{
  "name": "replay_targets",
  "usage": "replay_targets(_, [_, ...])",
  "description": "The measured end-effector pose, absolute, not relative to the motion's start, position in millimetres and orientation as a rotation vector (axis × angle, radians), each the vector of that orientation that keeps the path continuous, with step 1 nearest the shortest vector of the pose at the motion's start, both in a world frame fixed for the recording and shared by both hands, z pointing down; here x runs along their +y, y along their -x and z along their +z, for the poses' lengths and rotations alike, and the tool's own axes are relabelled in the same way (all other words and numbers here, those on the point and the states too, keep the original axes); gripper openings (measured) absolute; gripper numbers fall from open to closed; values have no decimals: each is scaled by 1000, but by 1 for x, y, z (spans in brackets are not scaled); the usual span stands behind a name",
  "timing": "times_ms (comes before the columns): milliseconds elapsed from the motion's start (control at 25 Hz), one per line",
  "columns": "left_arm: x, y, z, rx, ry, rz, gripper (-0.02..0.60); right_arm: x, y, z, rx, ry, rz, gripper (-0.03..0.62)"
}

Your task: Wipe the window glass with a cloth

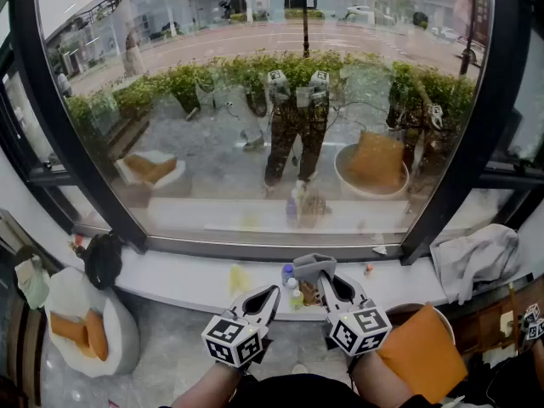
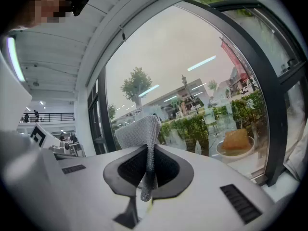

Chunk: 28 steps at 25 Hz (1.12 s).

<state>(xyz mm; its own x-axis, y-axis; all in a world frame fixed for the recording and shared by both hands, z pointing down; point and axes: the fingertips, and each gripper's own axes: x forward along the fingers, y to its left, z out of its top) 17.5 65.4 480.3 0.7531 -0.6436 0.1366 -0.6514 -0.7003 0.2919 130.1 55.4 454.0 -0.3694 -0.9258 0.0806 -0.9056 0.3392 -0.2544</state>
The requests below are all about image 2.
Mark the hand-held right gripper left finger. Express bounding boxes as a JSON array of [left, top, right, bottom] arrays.
[[56, 144, 148, 231]]

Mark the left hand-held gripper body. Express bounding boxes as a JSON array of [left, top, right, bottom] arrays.
[[30, 125, 85, 158]]

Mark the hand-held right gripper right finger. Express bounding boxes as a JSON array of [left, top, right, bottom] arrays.
[[137, 144, 275, 231]]

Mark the grey cloth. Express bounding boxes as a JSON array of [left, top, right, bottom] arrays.
[[114, 115, 162, 202]]

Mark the black balcony railing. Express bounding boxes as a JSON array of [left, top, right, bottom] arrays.
[[20, 112, 75, 123]]

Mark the green hedge row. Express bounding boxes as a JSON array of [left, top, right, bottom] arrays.
[[109, 90, 268, 155]]

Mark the white window ledge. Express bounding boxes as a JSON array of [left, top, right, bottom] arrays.
[[261, 169, 301, 204]]

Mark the ceiling strip light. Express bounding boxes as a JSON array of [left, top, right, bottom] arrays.
[[6, 37, 26, 82]]

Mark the white crumpled garment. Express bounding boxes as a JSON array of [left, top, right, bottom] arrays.
[[283, 126, 308, 183]]

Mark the street tree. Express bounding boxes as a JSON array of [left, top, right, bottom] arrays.
[[121, 67, 153, 109]]

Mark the person's head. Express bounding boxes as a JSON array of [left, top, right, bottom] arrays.
[[9, 0, 77, 28]]

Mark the red street banner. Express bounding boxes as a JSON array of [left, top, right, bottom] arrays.
[[220, 36, 251, 81]]

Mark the black window frame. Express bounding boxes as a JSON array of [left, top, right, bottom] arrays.
[[88, 0, 308, 187]]

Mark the black head-worn camera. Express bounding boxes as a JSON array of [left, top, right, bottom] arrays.
[[71, 0, 90, 17]]

